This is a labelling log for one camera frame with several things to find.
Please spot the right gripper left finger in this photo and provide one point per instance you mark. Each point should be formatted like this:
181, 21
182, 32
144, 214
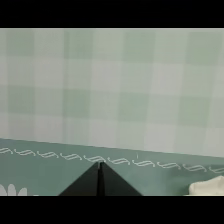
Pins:
87, 184

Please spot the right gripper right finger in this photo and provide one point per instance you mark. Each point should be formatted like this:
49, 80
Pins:
113, 184

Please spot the cream white garment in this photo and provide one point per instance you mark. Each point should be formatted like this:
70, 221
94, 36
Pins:
209, 187

